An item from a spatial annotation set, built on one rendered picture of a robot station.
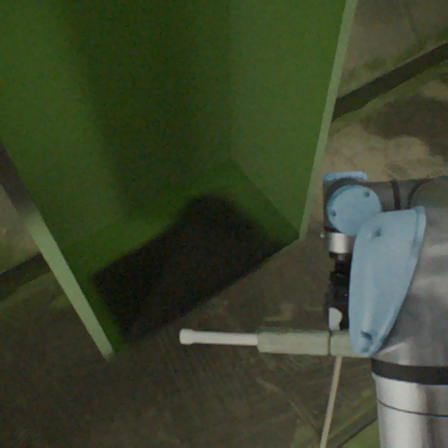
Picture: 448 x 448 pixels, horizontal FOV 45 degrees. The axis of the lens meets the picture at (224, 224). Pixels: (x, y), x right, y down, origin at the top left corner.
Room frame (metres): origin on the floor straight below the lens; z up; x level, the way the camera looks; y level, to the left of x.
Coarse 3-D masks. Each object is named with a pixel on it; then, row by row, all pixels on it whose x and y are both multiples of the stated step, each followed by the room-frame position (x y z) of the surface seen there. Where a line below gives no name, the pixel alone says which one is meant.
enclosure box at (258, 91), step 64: (0, 0) 0.91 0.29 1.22; (64, 0) 0.96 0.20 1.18; (128, 0) 1.02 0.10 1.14; (192, 0) 1.09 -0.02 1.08; (256, 0) 1.05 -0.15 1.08; (320, 0) 0.87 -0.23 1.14; (0, 64) 0.91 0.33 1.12; (64, 64) 0.97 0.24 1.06; (128, 64) 1.03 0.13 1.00; (192, 64) 1.12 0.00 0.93; (256, 64) 1.07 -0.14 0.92; (320, 64) 0.87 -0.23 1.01; (0, 128) 0.91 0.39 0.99; (64, 128) 0.97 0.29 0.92; (128, 128) 1.05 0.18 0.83; (192, 128) 1.15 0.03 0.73; (256, 128) 1.09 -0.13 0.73; (320, 128) 0.84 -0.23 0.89; (64, 192) 0.98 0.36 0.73; (128, 192) 1.07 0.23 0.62; (192, 192) 1.13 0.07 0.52; (256, 192) 1.10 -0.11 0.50; (64, 256) 0.97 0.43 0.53; (128, 256) 0.95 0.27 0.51; (192, 256) 0.92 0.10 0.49; (256, 256) 0.90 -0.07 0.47; (128, 320) 0.77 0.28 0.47
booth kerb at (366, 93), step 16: (432, 48) 2.16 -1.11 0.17; (400, 64) 2.08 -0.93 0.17; (416, 64) 2.12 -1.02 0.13; (432, 64) 2.16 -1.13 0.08; (368, 80) 2.00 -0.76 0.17; (384, 80) 2.04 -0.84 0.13; (400, 80) 2.08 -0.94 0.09; (352, 96) 1.96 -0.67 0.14; (368, 96) 2.00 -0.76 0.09; (336, 112) 1.92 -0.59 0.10; (32, 256) 1.34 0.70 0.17; (0, 272) 1.29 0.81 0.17; (16, 272) 1.31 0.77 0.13; (32, 272) 1.32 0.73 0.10; (0, 288) 1.28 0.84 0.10; (16, 288) 1.29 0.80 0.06
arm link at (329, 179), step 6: (324, 174) 0.80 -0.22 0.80; (330, 174) 0.78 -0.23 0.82; (336, 174) 0.77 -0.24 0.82; (342, 174) 0.77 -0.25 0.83; (348, 174) 0.76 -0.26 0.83; (354, 174) 0.76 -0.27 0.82; (360, 174) 0.76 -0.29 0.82; (366, 174) 0.78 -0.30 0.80; (324, 180) 0.78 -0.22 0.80; (330, 180) 0.77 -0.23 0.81; (336, 180) 0.76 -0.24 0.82; (360, 180) 0.76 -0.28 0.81; (366, 180) 0.77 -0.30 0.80; (324, 186) 0.78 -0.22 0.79; (330, 186) 0.76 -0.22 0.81; (324, 192) 0.77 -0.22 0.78; (324, 198) 0.75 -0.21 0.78; (324, 204) 0.75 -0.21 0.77; (324, 210) 0.75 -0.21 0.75; (324, 216) 0.75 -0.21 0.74; (324, 222) 0.74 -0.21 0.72; (330, 222) 0.72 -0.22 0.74; (324, 228) 0.73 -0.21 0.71; (330, 228) 0.72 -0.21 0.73
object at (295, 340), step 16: (192, 336) 0.65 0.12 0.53; (208, 336) 0.64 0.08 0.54; (224, 336) 0.63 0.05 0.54; (240, 336) 0.62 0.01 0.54; (256, 336) 0.61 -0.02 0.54; (272, 336) 0.60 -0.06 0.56; (288, 336) 0.59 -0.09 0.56; (304, 336) 0.58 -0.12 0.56; (320, 336) 0.57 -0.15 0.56; (336, 336) 0.56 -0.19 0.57; (272, 352) 0.58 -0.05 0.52; (288, 352) 0.57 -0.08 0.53; (304, 352) 0.56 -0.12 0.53; (320, 352) 0.55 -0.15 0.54; (336, 352) 0.54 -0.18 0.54; (352, 352) 0.53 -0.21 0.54
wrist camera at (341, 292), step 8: (336, 264) 0.68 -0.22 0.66; (344, 264) 0.67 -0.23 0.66; (336, 272) 0.66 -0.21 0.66; (344, 272) 0.65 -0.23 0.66; (336, 280) 0.63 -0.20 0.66; (344, 280) 0.63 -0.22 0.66; (336, 288) 0.61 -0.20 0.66; (344, 288) 0.61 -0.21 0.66; (336, 296) 0.59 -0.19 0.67; (344, 296) 0.59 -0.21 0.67; (336, 304) 0.58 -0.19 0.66; (344, 304) 0.57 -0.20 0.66
